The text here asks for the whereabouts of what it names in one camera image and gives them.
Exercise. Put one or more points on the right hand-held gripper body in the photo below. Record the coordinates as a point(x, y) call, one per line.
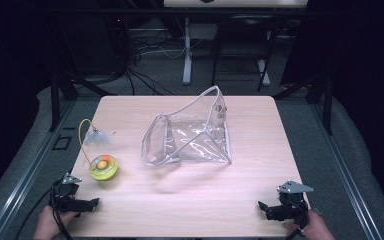
point(291, 205)

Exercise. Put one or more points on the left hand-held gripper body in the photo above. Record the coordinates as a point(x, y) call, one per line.
point(64, 191)

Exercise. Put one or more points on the person's right hand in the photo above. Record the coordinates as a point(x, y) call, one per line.
point(315, 228)

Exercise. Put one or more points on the person's left hand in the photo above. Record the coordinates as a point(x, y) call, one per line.
point(48, 223)

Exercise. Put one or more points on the yellow ball toy with feather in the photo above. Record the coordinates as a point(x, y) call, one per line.
point(103, 166)

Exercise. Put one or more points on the clear plastic zipper pouch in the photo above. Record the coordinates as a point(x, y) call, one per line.
point(193, 133)

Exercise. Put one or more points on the black metal stand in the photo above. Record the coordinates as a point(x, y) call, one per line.
point(313, 93)
point(61, 83)

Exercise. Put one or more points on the white table leg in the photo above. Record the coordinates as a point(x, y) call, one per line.
point(187, 50)

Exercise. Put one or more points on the white tabletop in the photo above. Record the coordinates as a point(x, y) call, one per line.
point(235, 3)

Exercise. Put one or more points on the aluminium floor rail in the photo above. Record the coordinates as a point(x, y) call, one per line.
point(343, 170)
point(23, 180)

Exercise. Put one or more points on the black floor socket frame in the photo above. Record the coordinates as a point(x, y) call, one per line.
point(62, 142)

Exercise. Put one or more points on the black metal chair frame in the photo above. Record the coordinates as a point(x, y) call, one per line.
point(243, 50)

